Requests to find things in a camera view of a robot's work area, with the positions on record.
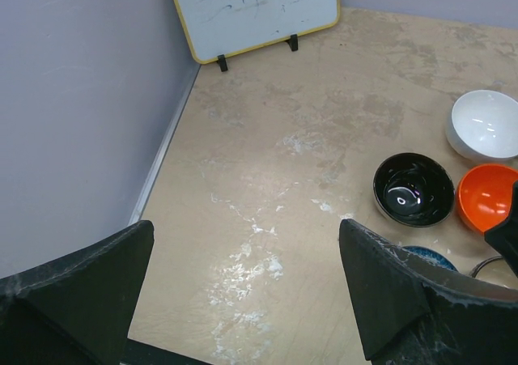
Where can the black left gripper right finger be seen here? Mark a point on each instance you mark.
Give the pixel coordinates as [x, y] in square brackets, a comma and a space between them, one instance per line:
[411, 311]

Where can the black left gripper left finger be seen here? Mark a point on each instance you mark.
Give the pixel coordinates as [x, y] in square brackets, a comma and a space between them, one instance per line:
[76, 309]

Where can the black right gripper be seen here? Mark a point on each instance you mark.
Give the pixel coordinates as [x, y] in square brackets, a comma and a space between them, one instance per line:
[503, 237]

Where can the blue patterned bowl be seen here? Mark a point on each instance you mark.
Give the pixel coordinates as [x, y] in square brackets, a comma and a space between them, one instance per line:
[420, 254]

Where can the black glossy bowl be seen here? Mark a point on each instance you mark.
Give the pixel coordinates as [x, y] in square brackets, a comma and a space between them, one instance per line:
[413, 190]

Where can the brown glazed bowl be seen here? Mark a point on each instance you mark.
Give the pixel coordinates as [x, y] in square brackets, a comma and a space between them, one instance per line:
[492, 270]

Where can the orange bowl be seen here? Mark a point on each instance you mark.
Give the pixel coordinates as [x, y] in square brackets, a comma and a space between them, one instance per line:
[484, 196]

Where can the white bowl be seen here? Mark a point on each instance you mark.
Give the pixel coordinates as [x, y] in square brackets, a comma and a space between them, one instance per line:
[482, 126]

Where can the yellow framed whiteboard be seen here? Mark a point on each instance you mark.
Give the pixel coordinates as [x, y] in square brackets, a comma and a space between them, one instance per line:
[219, 29]

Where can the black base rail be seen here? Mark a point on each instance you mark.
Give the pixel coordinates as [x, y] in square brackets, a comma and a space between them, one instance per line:
[139, 353]

